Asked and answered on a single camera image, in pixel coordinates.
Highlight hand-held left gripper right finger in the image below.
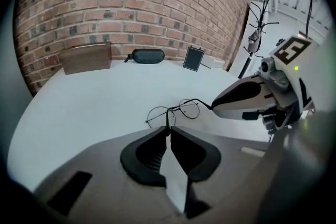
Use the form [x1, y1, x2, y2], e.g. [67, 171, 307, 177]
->
[170, 125, 274, 224]

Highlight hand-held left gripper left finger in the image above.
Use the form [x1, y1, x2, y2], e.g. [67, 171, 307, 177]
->
[34, 125, 179, 224]

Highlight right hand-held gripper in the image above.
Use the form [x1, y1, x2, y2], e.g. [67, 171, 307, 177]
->
[212, 35, 320, 136]

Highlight thin-framed eyeglasses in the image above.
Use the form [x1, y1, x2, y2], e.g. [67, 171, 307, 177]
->
[145, 98, 214, 137]

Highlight black glasses case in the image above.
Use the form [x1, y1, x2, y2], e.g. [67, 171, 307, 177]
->
[124, 48, 166, 63]

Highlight black coat rack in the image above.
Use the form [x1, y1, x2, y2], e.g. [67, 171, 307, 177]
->
[237, 0, 279, 79]

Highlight white rectangular box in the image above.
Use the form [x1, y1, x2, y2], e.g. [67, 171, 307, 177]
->
[201, 55, 226, 70]

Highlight grey cap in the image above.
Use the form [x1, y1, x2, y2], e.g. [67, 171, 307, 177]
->
[248, 29, 263, 54]

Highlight black square pen holder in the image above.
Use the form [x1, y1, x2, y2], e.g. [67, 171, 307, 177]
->
[183, 46, 205, 71]

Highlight brown wooden box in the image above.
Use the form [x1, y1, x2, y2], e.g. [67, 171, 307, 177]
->
[59, 41, 112, 76]

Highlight grey cabinet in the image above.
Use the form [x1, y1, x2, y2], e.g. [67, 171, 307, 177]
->
[2, 0, 36, 145]

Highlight black hanging cable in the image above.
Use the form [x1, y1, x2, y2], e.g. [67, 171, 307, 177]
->
[306, 0, 316, 38]

